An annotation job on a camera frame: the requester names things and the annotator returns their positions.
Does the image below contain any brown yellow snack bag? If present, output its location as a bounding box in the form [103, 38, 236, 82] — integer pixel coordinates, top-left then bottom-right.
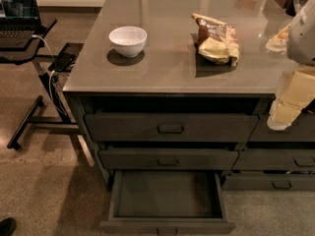
[192, 13, 239, 67]

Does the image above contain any white ceramic bowl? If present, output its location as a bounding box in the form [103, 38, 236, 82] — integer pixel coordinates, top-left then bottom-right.
[108, 27, 148, 58]

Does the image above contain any white charging cable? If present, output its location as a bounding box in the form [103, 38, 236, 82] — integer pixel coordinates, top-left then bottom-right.
[31, 33, 68, 116]

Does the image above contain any black smartphone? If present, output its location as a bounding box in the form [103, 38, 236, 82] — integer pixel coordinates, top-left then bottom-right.
[48, 52, 76, 72]

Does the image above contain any grey kitchen island cabinet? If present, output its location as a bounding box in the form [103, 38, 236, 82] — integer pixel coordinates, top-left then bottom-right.
[64, 0, 315, 185]

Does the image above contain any black shoe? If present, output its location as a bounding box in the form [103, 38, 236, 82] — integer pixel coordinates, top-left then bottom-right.
[0, 217, 17, 236]

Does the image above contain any black rolling laptop stand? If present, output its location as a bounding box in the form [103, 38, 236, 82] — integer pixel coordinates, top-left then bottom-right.
[0, 13, 90, 151]

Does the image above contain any drawer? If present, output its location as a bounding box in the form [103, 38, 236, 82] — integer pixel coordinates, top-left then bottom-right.
[233, 149, 315, 171]
[100, 170, 235, 236]
[98, 148, 238, 170]
[249, 113, 315, 142]
[222, 174, 315, 191]
[85, 112, 258, 142]

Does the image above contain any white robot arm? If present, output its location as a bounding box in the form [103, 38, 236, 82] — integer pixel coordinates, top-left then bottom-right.
[266, 0, 315, 131]

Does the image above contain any black laptop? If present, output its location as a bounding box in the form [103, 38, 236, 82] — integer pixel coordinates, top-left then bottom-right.
[0, 0, 41, 50]

